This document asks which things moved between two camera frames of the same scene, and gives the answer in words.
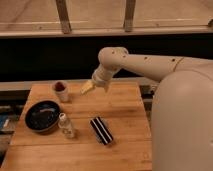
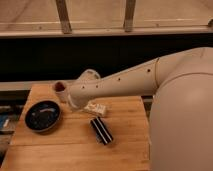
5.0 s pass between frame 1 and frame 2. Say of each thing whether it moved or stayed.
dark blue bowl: stayed
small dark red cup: stayed
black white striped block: stayed
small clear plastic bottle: moved
